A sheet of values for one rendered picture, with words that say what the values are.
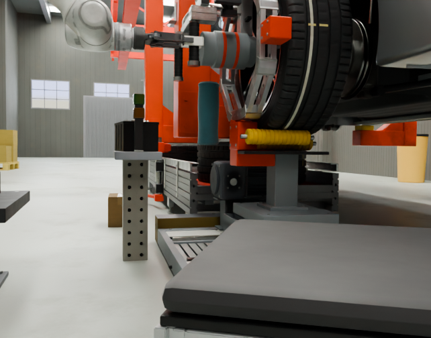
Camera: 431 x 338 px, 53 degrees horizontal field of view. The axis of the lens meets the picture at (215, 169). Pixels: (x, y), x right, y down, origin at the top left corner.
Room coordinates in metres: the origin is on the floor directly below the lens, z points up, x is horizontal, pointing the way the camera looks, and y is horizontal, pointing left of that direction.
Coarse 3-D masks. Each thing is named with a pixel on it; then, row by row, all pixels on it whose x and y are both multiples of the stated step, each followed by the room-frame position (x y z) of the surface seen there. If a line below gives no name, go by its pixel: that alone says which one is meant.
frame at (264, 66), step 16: (256, 0) 1.49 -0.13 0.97; (272, 0) 1.47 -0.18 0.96; (256, 16) 1.50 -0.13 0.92; (256, 32) 1.49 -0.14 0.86; (256, 48) 1.49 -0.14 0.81; (272, 48) 1.47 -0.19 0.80; (256, 64) 1.48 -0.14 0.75; (272, 64) 1.47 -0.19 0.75; (224, 80) 1.95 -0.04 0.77; (256, 80) 1.50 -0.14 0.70; (272, 80) 1.51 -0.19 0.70; (224, 96) 1.90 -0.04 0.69; (240, 112) 1.66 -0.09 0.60; (256, 112) 1.60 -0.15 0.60
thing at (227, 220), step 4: (224, 216) 1.95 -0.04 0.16; (228, 216) 1.89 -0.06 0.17; (232, 216) 1.98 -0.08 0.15; (236, 216) 1.94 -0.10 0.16; (240, 216) 1.90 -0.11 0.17; (224, 220) 1.95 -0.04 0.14; (228, 220) 1.88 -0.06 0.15; (232, 220) 1.82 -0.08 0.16; (236, 220) 1.92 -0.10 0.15; (224, 224) 1.95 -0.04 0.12; (228, 224) 1.88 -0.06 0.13; (224, 228) 1.95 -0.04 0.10
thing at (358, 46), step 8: (352, 24) 1.76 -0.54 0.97; (360, 24) 1.74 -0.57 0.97; (360, 32) 1.71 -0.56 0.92; (352, 40) 1.76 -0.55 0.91; (360, 40) 1.71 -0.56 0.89; (368, 40) 1.69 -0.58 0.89; (352, 48) 1.76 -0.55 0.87; (360, 48) 1.70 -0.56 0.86; (368, 48) 1.69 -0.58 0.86; (352, 56) 1.75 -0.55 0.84; (360, 56) 1.70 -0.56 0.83; (368, 56) 1.69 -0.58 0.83; (352, 64) 1.75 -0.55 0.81; (360, 64) 1.70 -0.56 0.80; (368, 64) 1.70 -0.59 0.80; (352, 72) 1.75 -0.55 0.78; (360, 72) 1.70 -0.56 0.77; (352, 80) 1.75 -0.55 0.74; (360, 80) 1.73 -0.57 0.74; (344, 88) 1.81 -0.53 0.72; (352, 88) 1.75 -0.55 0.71; (344, 96) 1.84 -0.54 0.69
